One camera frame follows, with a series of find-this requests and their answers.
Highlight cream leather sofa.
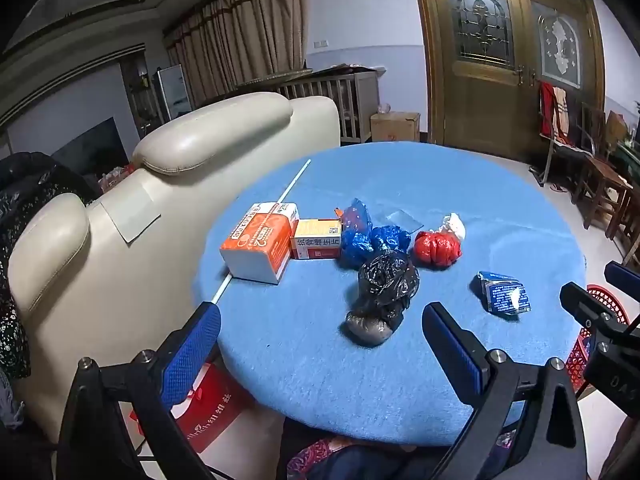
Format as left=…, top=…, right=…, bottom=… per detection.
left=7, top=91, right=341, bottom=456

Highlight black plastic bag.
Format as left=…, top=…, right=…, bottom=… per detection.
left=345, top=250, right=420, bottom=346

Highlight blue plastic bag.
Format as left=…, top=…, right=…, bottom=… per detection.
left=340, top=198, right=412, bottom=267

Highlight cardboard box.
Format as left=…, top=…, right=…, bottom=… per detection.
left=370, top=111, right=421, bottom=143

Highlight clear plastic piece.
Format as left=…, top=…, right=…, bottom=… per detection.
left=387, top=209, right=425, bottom=233

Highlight dark wooden chair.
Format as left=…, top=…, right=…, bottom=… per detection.
left=572, top=102, right=633, bottom=221

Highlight dark floral cloth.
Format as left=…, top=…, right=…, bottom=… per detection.
left=0, top=152, right=98, bottom=381

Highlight wooden double door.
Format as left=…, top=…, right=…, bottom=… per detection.
left=410, top=0, right=606, bottom=163

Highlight beige paper patch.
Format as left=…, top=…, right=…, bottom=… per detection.
left=95, top=180, right=162, bottom=243

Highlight red plastic bag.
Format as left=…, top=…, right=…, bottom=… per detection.
left=414, top=230, right=463, bottom=268

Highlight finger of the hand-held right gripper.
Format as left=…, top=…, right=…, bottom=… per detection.
left=559, top=282, right=632, bottom=341
left=604, top=260, right=640, bottom=293

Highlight person's patterned clothing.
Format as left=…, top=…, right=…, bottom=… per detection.
left=287, top=437, right=516, bottom=480

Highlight yellow medicine box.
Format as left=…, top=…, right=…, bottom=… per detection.
left=290, top=218, right=343, bottom=261

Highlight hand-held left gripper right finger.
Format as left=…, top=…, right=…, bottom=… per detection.
left=421, top=302, right=588, bottom=480

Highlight black television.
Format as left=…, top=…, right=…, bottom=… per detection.
left=50, top=117, right=131, bottom=178

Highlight dark display cabinet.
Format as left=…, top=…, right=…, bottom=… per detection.
left=122, top=55, right=163, bottom=136

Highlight metal frame chair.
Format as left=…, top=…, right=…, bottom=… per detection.
left=530, top=80, right=591, bottom=188

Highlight orange and white carton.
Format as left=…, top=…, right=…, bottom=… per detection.
left=219, top=201, right=300, bottom=286

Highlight grey wooden crib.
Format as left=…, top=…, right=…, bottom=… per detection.
left=235, top=65, right=388, bottom=143

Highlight blue white packet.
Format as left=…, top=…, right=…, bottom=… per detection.
left=477, top=271, right=532, bottom=316

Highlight dark wooden stool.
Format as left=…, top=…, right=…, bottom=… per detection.
left=607, top=185, right=640, bottom=261

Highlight white plastic bag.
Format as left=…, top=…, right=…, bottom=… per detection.
left=437, top=212, right=467, bottom=242

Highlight beige curtains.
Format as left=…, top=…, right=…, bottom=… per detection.
left=162, top=0, right=311, bottom=106

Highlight red striped blanket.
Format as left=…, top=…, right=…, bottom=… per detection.
left=540, top=82, right=571, bottom=146

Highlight white refrigerator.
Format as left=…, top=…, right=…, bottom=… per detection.
left=152, top=65, right=193, bottom=123

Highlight red gift bag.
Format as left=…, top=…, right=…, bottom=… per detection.
left=130, top=360, right=251, bottom=453

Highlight thin white stick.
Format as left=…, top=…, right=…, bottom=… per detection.
left=211, top=159, right=312, bottom=306

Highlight red plastic basket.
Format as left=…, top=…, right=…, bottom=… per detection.
left=565, top=284, right=631, bottom=396

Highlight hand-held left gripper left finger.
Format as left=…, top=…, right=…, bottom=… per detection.
left=56, top=301, right=222, bottom=480

